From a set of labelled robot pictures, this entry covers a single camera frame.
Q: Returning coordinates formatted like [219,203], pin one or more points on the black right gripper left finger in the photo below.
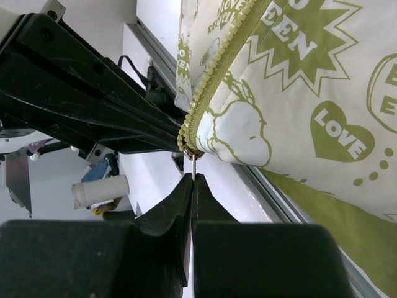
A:
[144,257]

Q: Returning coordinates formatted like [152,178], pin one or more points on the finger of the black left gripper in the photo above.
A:
[134,124]
[42,58]

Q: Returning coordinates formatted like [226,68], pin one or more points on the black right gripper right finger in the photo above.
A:
[234,259]

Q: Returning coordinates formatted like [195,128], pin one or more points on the metal zipper pull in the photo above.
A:
[193,156]

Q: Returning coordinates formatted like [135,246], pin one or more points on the cream printed hooded jacket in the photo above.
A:
[303,89]

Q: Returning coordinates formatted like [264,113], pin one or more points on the olive green Snoopy t-shirt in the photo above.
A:
[368,240]

